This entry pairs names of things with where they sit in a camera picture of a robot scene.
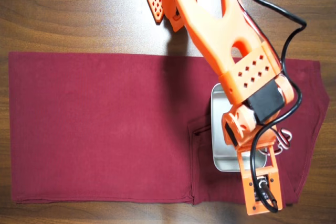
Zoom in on red and white servo wires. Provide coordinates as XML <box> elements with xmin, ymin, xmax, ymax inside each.
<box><xmin>258</xmin><ymin>127</ymin><xmax>292</xmax><ymax>157</ymax></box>

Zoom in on dark red cloth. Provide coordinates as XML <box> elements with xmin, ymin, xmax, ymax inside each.
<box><xmin>7</xmin><ymin>51</ymin><xmax>331</xmax><ymax>206</ymax></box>

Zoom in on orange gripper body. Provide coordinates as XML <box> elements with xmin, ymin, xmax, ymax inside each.
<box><xmin>222</xmin><ymin>105</ymin><xmax>280</xmax><ymax>154</ymax></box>

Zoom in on rectangular metal tray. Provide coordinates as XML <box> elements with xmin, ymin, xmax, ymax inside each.
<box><xmin>209</xmin><ymin>83</ymin><xmax>269</xmax><ymax>173</ymax></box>

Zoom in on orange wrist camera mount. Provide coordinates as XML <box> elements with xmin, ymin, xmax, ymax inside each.
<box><xmin>237</xmin><ymin>147</ymin><xmax>285</xmax><ymax>216</ymax></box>

